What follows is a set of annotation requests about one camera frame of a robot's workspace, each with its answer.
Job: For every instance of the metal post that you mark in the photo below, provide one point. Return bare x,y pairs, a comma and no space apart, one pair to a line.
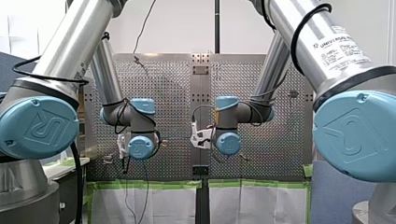
163,143
293,93
246,158
107,159

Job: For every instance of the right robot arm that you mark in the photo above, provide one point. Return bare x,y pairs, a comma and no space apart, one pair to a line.
327,40

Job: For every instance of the white side table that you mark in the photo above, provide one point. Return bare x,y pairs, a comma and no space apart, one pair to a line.
62,168

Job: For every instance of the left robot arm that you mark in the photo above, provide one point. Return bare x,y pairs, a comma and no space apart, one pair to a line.
71,37

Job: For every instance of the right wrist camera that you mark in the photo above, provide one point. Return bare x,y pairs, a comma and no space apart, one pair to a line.
199,137

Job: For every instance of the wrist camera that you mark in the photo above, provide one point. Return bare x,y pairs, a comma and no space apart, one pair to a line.
120,146
199,137

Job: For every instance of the grey board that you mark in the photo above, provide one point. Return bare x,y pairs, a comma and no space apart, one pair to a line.
336,199

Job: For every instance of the black pole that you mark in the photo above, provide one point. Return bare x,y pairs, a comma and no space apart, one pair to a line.
217,25

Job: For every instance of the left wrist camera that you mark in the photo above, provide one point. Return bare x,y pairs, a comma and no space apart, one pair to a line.
120,146

